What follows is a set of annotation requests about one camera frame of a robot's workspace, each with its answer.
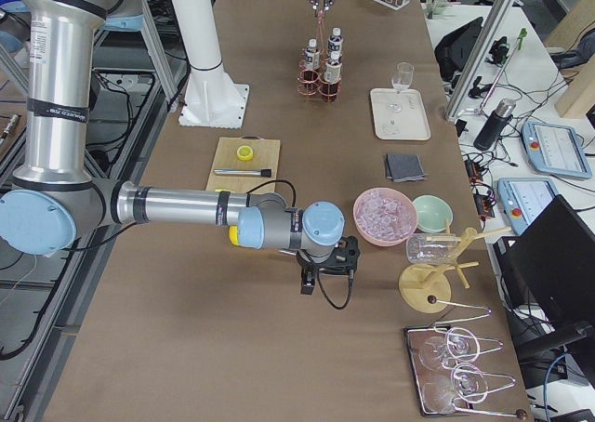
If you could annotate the tea bottle front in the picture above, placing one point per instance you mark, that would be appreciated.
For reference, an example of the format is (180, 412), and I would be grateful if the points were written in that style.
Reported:
(332, 76)

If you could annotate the wooden cup tree stand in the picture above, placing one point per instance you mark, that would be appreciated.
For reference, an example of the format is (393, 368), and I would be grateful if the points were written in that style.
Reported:
(425, 287)

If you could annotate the wooden cutting board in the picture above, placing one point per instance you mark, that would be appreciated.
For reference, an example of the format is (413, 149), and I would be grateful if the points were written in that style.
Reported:
(267, 152)

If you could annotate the aluminium frame post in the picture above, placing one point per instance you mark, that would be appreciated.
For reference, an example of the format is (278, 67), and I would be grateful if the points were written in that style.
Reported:
(496, 16)

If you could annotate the half lemon slice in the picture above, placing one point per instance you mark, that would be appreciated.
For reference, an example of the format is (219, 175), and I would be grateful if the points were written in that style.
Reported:
(245, 153)

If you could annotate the glass jar on stand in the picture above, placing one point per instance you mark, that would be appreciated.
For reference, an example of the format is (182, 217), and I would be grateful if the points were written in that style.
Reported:
(433, 249)

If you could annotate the clear wine glass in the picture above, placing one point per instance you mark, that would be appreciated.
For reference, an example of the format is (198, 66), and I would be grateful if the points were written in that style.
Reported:
(401, 80)

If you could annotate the cream rabbit serving tray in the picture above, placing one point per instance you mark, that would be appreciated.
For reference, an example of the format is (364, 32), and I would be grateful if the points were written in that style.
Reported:
(399, 117)

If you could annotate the hanging wine glass lower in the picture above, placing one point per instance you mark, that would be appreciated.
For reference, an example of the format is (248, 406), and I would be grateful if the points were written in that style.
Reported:
(462, 390)

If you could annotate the tea bottle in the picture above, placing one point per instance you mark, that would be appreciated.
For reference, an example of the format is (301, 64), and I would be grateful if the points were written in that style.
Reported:
(332, 76)
(334, 42)
(311, 55)

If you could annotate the black equipment case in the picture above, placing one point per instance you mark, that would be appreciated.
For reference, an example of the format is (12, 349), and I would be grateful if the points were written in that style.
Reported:
(453, 51)

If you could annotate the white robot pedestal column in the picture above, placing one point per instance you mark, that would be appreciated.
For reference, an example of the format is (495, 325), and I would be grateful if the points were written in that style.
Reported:
(211, 99)

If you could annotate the blue teach pendant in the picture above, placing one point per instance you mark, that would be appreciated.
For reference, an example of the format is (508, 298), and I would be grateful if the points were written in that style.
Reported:
(555, 149)
(523, 200)

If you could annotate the pink bowl with ice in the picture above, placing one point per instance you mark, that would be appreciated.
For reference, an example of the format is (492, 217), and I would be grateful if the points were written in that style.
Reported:
(384, 217)

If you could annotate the hanging wine glass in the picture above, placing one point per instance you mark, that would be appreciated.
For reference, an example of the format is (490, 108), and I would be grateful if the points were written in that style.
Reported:
(462, 390)
(447, 348)

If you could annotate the black glass holder tray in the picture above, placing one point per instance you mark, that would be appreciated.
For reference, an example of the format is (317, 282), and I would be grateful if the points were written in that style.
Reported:
(414, 337)

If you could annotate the yellow lemon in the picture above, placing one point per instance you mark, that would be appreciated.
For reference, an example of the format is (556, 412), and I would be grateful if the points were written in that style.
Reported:
(233, 234)

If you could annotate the blue teach pendant far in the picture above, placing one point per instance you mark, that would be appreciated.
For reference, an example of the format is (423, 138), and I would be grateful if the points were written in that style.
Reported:
(555, 149)

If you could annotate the copper wire bottle basket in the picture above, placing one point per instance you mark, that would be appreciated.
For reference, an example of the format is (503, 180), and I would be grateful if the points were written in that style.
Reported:
(309, 82)

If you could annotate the steel muddler black tip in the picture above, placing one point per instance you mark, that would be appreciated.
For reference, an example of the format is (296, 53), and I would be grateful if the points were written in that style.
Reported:
(253, 173)

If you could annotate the black monitor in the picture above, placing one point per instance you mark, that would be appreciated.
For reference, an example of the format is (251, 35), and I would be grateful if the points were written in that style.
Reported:
(551, 264)

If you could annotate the tea bottle rear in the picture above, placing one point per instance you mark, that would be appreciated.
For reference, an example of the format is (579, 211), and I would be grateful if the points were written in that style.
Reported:
(311, 55)

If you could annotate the black thermos bottle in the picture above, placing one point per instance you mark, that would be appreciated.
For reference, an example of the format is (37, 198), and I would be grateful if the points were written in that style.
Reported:
(494, 125)

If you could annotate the folded grey cloth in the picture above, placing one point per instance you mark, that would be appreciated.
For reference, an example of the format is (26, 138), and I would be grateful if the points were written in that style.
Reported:
(403, 167)

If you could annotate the blue teach pendant near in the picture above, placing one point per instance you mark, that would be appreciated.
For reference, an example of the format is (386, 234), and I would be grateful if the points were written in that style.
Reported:
(523, 200)

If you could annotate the hanging wine glass upper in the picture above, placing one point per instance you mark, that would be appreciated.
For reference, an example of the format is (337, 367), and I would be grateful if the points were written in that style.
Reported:
(447, 348)

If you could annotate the tea bottle middle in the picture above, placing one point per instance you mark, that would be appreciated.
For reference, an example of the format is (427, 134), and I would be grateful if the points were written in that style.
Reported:
(334, 42)

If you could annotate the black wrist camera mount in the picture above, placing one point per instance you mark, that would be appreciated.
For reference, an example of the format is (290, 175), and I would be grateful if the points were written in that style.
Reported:
(343, 260)

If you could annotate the mint green bowl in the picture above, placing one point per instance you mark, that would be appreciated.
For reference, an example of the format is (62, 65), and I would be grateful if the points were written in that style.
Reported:
(434, 214)

